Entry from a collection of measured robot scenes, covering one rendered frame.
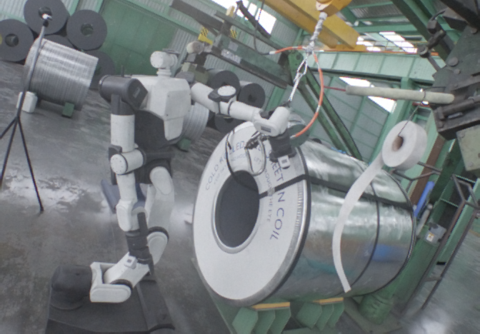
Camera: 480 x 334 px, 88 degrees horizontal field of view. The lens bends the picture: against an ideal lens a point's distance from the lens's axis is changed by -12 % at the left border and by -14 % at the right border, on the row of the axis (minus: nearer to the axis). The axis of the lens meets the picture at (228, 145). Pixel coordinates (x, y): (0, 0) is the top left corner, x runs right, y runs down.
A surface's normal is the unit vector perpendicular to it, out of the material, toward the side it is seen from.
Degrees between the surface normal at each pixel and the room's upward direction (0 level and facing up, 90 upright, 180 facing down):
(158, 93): 87
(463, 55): 90
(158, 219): 90
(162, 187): 90
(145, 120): 114
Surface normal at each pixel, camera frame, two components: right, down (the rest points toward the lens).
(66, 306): 0.37, -0.92
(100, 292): 0.45, 0.29
